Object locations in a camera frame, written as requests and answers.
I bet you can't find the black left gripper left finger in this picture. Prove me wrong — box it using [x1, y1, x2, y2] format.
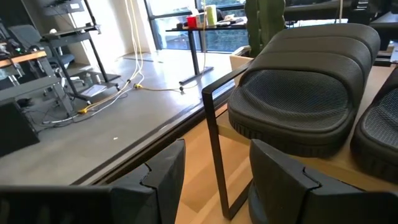
[110, 138, 187, 224]

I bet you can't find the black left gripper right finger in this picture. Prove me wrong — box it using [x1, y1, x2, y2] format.
[248, 138, 398, 224]

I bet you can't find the chunky black slide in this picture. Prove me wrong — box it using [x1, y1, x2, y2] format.
[227, 22, 381, 158]
[349, 65, 398, 184]

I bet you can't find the white plant pot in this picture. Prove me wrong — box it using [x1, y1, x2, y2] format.
[229, 45, 259, 87]

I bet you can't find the black side table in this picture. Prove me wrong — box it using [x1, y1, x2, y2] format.
[165, 24, 249, 86]

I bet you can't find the black rack stand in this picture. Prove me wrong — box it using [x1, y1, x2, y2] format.
[42, 0, 121, 104]

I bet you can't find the large window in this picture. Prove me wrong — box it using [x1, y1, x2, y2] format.
[144, 0, 343, 53]

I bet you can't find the black box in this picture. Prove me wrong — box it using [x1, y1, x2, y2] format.
[0, 98, 41, 158]

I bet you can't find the green cactus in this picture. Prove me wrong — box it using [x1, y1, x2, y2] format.
[244, 0, 287, 58]

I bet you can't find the red cup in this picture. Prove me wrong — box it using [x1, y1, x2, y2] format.
[186, 15, 200, 30]

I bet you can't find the wooden top desk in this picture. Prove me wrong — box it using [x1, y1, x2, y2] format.
[0, 50, 48, 69]

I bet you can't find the dark office chair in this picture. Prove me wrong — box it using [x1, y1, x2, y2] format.
[7, 24, 76, 74]

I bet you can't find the black aluminium table frame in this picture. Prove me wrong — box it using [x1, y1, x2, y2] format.
[72, 83, 239, 187]

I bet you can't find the wooden shelf black metal frame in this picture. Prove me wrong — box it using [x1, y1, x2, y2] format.
[201, 58, 398, 221]

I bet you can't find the yellow cable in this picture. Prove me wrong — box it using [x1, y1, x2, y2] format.
[76, 0, 208, 115]

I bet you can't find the pale hanging cable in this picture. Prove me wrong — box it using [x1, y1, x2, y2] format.
[42, 0, 146, 126]

